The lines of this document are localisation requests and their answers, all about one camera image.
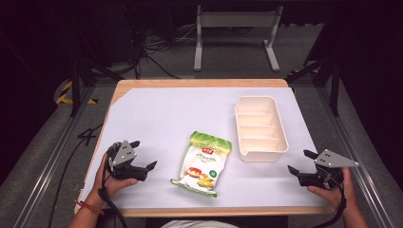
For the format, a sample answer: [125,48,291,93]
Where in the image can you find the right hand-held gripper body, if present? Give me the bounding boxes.
[297,148,360,190]

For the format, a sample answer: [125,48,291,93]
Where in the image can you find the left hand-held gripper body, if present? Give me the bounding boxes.
[106,140,149,182]

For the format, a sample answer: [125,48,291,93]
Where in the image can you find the green and white snack bag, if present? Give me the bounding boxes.
[169,130,233,199]

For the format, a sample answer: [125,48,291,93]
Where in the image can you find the cream plastic divided bin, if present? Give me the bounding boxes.
[234,95,290,163]

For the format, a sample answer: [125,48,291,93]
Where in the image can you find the person's left hand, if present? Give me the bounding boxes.
[93,153,139,202]

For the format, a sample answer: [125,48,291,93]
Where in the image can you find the person's right hand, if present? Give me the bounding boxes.
[306,166,359,213]

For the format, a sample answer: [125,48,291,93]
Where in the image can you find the white table mat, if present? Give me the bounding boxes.
[81,86,329,210]

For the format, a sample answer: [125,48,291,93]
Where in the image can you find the person's white clothing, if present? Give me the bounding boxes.
[161,219,240,228]

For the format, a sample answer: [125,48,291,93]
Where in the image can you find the black metal stand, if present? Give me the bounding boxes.
[69,56,126,118]
[285,53,341,117]

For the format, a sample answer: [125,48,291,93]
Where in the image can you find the yellow and black hazard tape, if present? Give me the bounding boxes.
[55,80,98,105]

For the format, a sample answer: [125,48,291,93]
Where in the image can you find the white metal stand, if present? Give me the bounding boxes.
[193,4,284,72]

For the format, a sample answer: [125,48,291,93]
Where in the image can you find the aluminium floor rail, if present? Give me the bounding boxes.
[317,85,397,228]
[12,85,96,228]

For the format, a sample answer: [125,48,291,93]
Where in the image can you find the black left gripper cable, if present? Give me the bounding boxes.
[97,158,129,228]

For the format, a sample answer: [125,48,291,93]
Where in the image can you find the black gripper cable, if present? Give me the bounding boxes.
[313,177,348,228]
[97,158,129,228]

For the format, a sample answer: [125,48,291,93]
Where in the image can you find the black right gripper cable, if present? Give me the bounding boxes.
[313,177,348,228]

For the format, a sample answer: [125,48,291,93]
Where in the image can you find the black floor cable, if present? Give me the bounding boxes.
[47,123,104,228]

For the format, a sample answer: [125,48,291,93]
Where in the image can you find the red string bracelet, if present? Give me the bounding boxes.
[74,199,105,217]

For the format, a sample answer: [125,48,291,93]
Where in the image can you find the bundle of black floor cables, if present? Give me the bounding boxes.
[122,6,198,80]

